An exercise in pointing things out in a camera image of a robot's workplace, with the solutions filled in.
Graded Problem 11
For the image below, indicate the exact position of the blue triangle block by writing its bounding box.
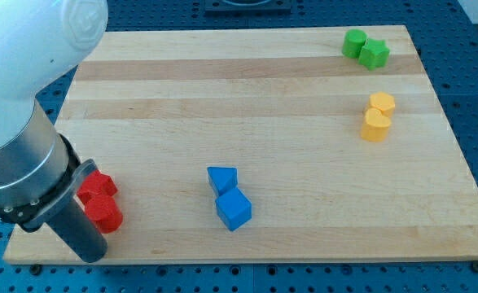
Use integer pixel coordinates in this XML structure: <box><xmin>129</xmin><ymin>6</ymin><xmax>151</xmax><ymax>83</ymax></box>
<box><xmin>207</xmin><ymin>166</ymin><xmax>238</xmax><ymax>197</ymax></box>

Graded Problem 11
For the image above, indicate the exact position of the dark mount plate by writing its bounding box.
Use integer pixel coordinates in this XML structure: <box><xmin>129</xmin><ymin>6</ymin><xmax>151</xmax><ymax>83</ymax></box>
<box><xmin>203</xmin><ymin>0</ymin><xmax>292</xmax><ymax>15</ymax></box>

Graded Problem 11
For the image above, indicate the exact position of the yellow hexagon block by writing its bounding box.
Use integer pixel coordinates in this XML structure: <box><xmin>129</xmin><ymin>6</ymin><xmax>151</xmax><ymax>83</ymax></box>
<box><xmin>364</xmin><ymin>92</ymin><xmax>396</xmax><ymax>118</ymax></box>

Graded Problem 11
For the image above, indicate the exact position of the red cylinder block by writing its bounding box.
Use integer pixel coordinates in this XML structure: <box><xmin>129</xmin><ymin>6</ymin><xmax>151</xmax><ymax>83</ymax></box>
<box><xmin>85</xmin><ymin>195</ymin><xmax>123</xmax><ymax>234</ymax></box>

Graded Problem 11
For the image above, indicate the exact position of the yellow heart block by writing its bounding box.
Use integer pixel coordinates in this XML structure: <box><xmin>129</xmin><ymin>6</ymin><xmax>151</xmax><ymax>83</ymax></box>
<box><xmin>360</xmin><ymin>107</ymin><xmax>392</xmax><ymax>142</ymax></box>

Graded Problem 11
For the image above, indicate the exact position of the wooden board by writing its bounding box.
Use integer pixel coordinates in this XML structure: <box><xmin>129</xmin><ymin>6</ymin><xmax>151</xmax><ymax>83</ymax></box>
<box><xmin>2</xmin><ymin>24</ymin><xmax>478</xmax><ymax>266</ymax></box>

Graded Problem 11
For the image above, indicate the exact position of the green star block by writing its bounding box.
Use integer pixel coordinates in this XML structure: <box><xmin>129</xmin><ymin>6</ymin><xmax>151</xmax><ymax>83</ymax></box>
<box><xmin>358</xmin><ymin>38</ymin><xmax>390</xmax><ymax>70</ymax></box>

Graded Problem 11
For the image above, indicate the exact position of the red hexagon block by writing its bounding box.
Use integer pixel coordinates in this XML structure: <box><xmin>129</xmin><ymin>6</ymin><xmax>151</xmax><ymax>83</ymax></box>
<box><xmin>77</xmin><ymin>170</ymin><xmax>118</xmax><ymax>204</ymax></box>

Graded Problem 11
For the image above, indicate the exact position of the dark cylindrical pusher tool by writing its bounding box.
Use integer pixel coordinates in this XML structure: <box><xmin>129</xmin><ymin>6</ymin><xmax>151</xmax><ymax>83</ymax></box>
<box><xmin>20</xmin><ymin>159</ymin><xmax>107</xmax><ymax>263</ymax></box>

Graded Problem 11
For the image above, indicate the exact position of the blue cube block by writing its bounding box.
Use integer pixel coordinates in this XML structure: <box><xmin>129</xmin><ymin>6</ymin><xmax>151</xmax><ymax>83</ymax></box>
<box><xmin>215</xmin><ymin>187</ymin><xmax>252</xmax><ymax>231</ymax></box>

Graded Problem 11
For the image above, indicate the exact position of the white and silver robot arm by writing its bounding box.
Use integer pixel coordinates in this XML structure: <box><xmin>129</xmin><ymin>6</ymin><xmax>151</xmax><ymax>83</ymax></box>
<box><xmin>0</xmin><ymin>0</ymin><xmax>108</xmax><ymax>223</ymax></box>

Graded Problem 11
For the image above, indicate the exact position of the green cylinder block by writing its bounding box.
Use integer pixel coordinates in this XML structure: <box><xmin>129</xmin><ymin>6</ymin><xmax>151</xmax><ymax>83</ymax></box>
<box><xmin>341</xmin><ymin>28</ymin><xmax>367</xmax><ymax>59</ymax></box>

